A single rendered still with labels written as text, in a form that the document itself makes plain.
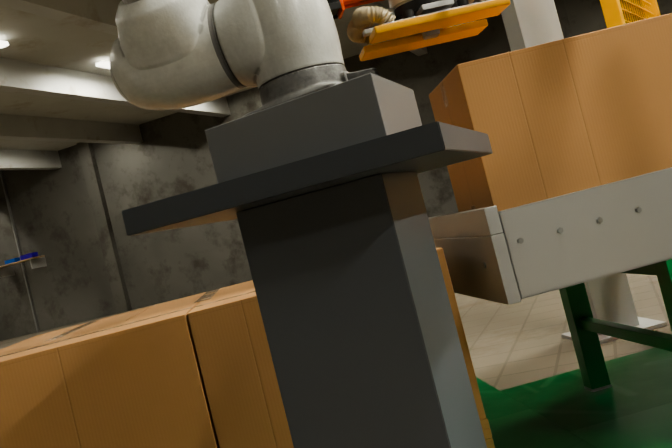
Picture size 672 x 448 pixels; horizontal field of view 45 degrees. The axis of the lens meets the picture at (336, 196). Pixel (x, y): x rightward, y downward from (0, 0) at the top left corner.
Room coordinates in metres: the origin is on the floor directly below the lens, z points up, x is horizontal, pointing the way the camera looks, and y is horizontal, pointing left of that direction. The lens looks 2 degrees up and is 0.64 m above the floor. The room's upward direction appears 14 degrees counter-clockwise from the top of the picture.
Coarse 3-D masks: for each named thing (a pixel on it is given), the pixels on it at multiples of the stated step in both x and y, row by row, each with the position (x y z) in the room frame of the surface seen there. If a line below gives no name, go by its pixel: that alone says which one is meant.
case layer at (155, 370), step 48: (240, 288) 2.39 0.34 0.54; (48, 336) 2.41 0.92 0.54; (96, 336) 1.79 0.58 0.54; (144, 336) 1.80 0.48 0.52; (192, 336) 1.81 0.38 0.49; (240, 336) 1.82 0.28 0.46; (0, 384) 1.76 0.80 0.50; (48, 384) 1.77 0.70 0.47; (96, 384) 1.78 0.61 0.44; (144, 384) 1.80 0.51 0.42; (192, 384) 1.81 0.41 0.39; (240, 384) 1.82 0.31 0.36; (0, 432) 1.76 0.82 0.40; (48, 432) 1.77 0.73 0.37; (96, 432) 1.78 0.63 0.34; (144, 432) 1.79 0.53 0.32; (192, 432) 1.80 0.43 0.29; (240, 432) 1.81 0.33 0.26; (288, 432) 1.82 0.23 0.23
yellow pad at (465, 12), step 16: (464, 0) 1.97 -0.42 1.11; (496, 0) 1.94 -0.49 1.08; (416, 16) 1.93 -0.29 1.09; (432, 16) 1.92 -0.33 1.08; (448, 16) 1.93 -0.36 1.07; (464, 16) 1.95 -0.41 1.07; (480, 16) 2.00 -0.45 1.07; (384, 32) 1.91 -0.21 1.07; (400, 32) 1.95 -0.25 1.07; (416, 32) 2.00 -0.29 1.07
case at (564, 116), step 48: (528, 48) 1.91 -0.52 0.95; (576, 48) 1.92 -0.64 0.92; (624, 48) 1.92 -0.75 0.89; (432, 96) 2.25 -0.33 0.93; (480, 96) 1.90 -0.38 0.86; (528, 96) 1.91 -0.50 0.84; (576, 96) 1.92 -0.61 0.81; (624, 96) 1.92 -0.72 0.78; (528, 144) 1.91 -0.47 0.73; (576, 144) 1.91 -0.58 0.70; (624, 144) 1.92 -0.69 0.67; (480, 192) 1.99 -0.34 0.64; (528, 192) 1.90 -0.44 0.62
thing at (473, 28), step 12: (468, 24) 2.13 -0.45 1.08; (480, 24) 2.13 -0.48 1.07; (408, 36) 2.11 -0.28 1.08; (420, 36) 2.11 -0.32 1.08; (444, 36) 2.13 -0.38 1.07; (456, 36) 2.17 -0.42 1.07; (468, 36) 2.21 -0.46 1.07; (372, 48) 2.10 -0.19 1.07; (384, 48) 2.10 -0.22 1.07; (396, 48) 2.13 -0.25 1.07; (408, 48) 2.17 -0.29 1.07; (360, 60) 2.19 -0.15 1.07
